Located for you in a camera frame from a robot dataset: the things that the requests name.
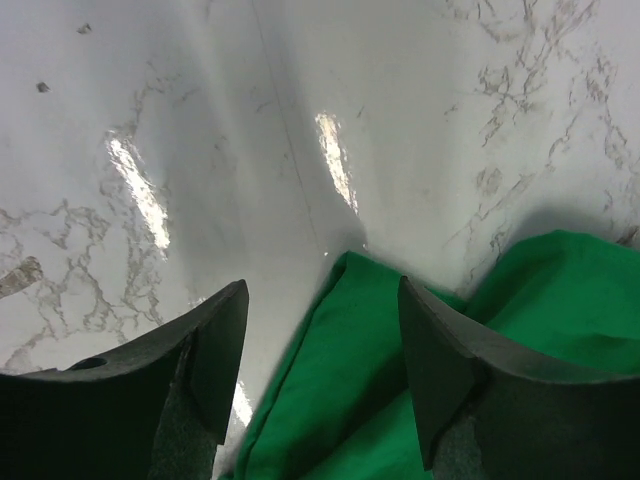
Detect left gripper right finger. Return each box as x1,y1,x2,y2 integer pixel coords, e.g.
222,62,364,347
397,277,639,479

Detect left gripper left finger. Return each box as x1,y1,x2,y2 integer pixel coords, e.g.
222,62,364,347
1,280,249,479

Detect green t shirt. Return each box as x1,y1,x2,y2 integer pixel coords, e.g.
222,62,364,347
230,231,639,479

